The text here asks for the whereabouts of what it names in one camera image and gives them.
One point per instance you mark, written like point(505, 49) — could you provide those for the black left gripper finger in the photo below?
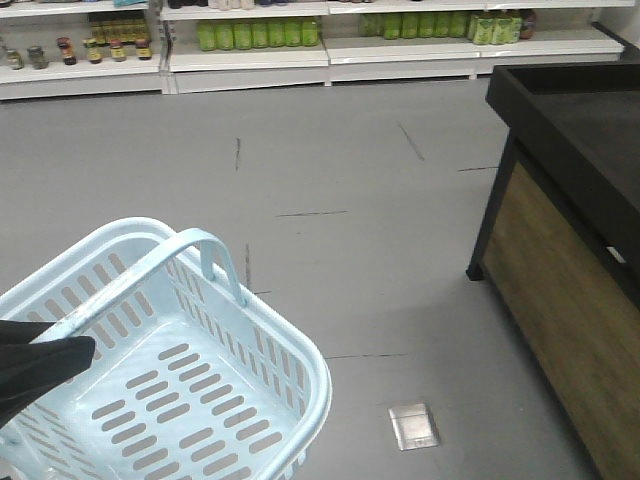
point(19, 333)
point(30, 370)

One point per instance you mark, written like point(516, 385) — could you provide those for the light blue plastic basket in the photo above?
point(193, 376)

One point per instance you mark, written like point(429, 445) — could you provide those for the white supermarket shelf unit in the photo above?
point(69, 48)

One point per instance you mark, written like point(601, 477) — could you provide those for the metal floor socket plate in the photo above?
point(413, 426)

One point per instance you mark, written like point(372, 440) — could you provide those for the black wooden produce stand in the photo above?
point(559, 241)

